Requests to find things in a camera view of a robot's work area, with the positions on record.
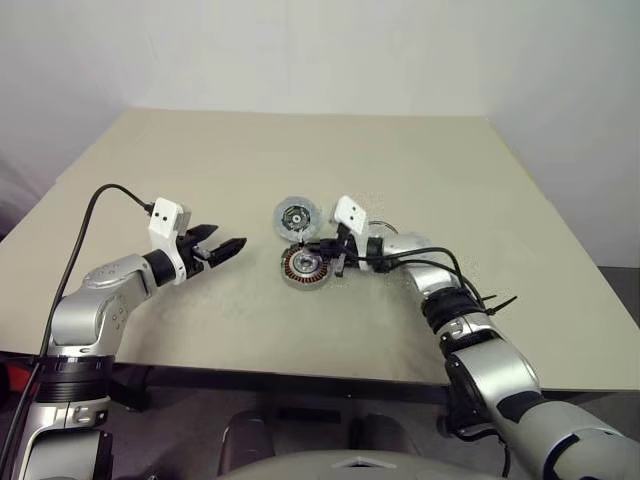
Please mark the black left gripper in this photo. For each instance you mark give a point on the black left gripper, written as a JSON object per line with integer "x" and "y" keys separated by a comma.
{"x": 192, "y": 255}

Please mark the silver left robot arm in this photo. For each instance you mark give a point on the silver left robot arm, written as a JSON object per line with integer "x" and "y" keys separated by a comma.
{"x": 75, "y": 310}

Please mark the grey robot torso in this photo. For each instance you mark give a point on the grey robot torso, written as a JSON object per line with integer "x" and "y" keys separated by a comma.
{"x": 360, "y": 467}

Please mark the red object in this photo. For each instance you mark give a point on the red object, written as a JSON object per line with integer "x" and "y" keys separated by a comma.
{"x": 12, "y": 375}

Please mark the round silver spoked rotor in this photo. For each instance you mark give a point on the round silver spoked rotor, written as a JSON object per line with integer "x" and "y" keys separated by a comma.
{"x": 287, "y": 220}

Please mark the dark rounded shape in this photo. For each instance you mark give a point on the dark rounded shape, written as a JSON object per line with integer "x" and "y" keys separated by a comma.
{"x": 247, "y": 440}

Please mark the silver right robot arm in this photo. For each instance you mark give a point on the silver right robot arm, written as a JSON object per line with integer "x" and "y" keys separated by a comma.
{"x": 480, "y": 365}

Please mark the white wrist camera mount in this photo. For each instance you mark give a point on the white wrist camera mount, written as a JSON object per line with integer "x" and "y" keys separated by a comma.
{"x": 165, "y": 220}
{"x": 350, "y": 212}

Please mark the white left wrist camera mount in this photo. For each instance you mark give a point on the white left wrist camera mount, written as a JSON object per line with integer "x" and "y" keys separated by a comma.
{"x": 165, "y": 220}

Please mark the black zip tie right arm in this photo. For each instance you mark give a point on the black zip tie right arm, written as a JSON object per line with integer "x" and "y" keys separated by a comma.
{"x": 502, "y": 305}

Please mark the round motor housing copper windings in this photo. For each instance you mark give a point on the round motor housing copper windings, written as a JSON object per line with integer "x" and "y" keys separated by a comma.
{"x": 300, "y": 274}

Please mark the black table frame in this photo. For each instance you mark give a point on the black table frame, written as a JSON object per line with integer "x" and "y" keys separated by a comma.
{"x": 300, "y": 382}

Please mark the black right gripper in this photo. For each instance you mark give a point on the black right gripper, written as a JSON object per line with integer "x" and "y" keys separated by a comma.
{"x": 347, "y": 242}

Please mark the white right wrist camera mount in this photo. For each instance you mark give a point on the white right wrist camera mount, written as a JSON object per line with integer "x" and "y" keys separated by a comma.
{"x": 350, "y": 212}

